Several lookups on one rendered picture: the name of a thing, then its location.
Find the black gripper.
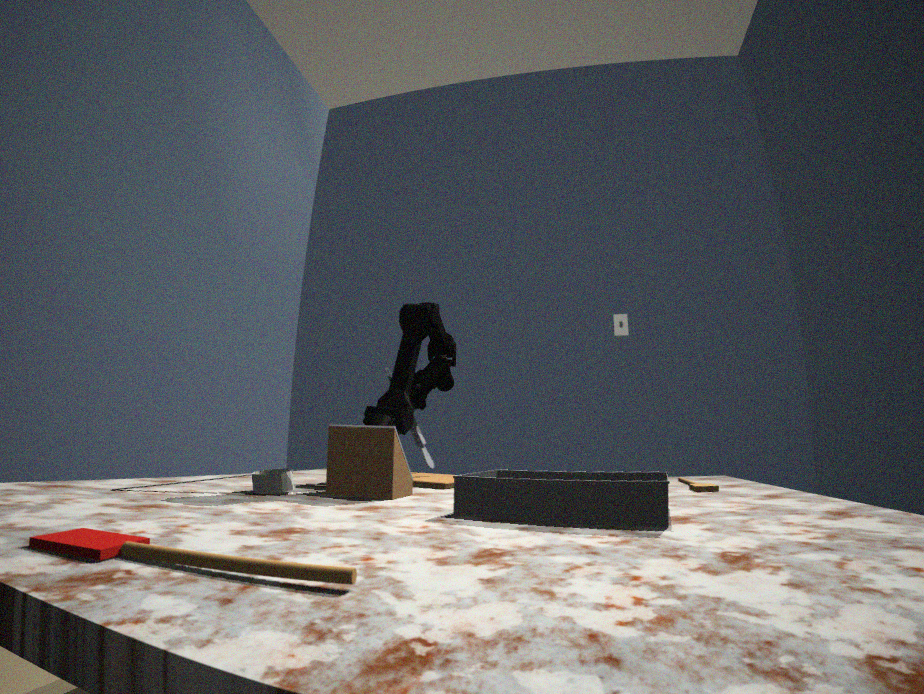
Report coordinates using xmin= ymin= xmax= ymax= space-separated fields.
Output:
xmin=409 ymin=369 xmax=439 ymax=411

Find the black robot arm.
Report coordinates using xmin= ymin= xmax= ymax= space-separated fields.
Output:
xmin=363 ymin=302 xmax=456 ymax=436

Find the grey long-handled pan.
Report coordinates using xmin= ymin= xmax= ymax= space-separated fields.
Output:
xmin=112 ymin=468 xmax=294 ymax=494

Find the red spatula with wooden handle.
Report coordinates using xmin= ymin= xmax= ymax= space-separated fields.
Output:
xmin=29 ymin=528 xmax=357 ymax=585

